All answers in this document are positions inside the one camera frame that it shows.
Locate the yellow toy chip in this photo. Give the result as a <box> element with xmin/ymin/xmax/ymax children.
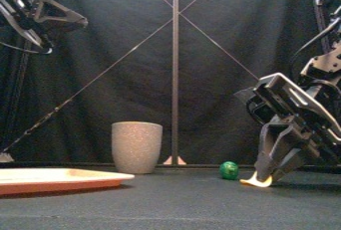
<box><xmin>237</xmin><ymin>170</ymin><xmax>273</xmax><ymax>188</ymax></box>

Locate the pink rectangular plate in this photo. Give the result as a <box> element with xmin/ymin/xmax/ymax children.
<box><xmin>0</xmin><ymin>167</ymin><xmax>136</xmax><ymax>196</ymax></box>

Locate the small green egg toy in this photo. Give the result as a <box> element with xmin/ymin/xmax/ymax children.
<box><xmin>217</xmin><ymin>160</ymin><xmax>240</xmax><ymax>181</ymax></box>

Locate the black backdrop cloth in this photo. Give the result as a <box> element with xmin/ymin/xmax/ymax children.
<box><xmin>0</xmin><ymin>0</ymin><xmax>341</xmax><ymax>169</ymax></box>

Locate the grey speckled cup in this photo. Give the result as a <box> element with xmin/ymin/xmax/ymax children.
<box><xmin>110</xmin><ymin>120</ymin><xmax>164</xmax><ymax>175</ymax></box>

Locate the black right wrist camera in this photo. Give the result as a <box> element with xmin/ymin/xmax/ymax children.
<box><xmin>232</xmin><ymin>86</ymin><xmax>271</xmax><ymax>126</ymax></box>

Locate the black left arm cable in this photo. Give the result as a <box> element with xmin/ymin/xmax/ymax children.
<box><xmin>0</xmin><ymin>40</ymin><xmax>54</xmax><ymax>56</ymax></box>

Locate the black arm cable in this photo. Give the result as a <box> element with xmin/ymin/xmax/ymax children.
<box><xmin>0</xmin><ymin>40</ymin><xmax>54</xmax><ymax>56</ymax></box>
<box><xmin>288</xmin><ymin>15</ymin><xmax>341</xmax><ymax>76</ymax></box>

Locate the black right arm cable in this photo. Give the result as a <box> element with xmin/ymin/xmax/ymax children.
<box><xmin>288</xmin><ymin>15</ymin><xmax>341</xmax><ymax>76</ymax></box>

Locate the thin diagonal brace wire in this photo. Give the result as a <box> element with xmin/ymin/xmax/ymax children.
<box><xmin>0</xmin><ymin>0</ymin><xmax>228</xmax><ymax>154</ymax></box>
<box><xmin>134</xmin><ymin>0</ymin><xmax>260</xmax><ymax>82</ymax></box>

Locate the pale pole foot bracket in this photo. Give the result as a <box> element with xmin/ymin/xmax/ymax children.
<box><xmin>162</xmin><ymin>155</ymin><xmax>187</xmax><ymax>166</ymax></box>

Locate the black slanted frame strut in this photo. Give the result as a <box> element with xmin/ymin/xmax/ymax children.
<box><xmin>306</xmin><ymin>0</ymin><xmax>334</xmax><ymax>55</ymax></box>

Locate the grey upright frame pole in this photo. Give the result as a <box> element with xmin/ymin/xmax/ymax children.
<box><xmin>169</xmin><ymin>0</ymin><xmax>180</xmax><ymax>166</ymax></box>

